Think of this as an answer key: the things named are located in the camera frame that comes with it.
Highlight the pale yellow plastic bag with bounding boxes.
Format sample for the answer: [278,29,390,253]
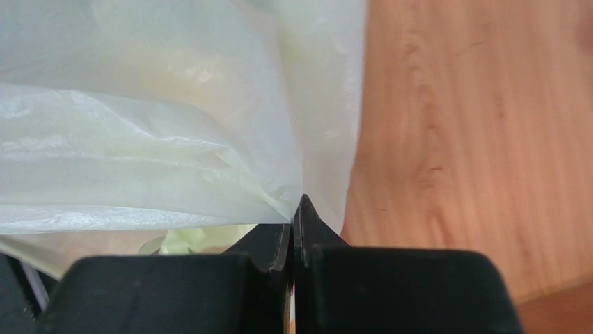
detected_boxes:
[1,1,367,278]

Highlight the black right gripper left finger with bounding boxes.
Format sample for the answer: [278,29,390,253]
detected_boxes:
[37,225,292,333]

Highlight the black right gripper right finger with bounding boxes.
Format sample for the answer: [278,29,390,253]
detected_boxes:
[293,196,523,333]

